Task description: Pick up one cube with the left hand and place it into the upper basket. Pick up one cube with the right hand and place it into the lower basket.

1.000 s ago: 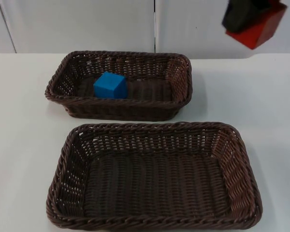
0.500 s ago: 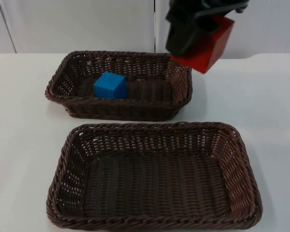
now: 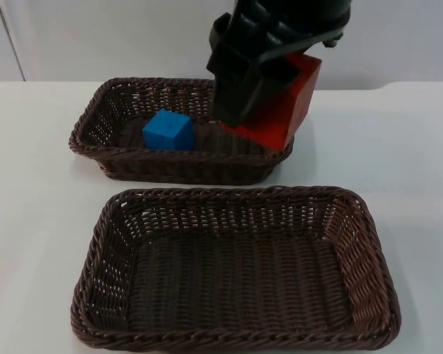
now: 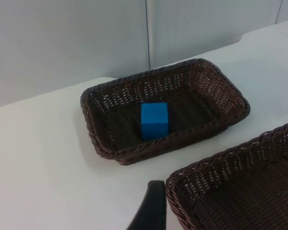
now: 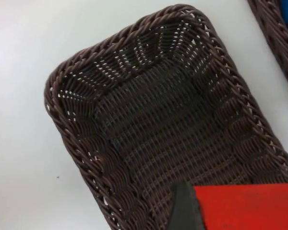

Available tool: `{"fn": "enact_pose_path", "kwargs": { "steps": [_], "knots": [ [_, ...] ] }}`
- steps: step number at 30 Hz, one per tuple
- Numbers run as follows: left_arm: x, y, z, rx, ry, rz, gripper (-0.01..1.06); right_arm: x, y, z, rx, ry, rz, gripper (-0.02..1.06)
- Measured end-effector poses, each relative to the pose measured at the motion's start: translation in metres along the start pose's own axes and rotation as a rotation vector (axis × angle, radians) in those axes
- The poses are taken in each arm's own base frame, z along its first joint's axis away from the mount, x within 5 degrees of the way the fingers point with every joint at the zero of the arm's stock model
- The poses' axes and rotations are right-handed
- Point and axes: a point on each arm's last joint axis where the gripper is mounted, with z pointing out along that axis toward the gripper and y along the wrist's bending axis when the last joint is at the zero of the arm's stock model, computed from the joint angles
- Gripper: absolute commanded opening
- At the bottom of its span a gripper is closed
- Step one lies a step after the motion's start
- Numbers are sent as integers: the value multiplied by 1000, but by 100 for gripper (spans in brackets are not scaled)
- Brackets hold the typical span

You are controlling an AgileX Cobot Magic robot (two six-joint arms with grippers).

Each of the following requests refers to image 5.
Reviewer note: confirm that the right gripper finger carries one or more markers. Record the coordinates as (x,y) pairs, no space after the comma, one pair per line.
(184,210)

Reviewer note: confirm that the dark brown wicker basket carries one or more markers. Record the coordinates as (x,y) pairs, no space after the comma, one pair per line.
(273,31)
(158,119)

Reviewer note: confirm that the red cube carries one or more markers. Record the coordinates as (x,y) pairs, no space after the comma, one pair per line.
(244,208)

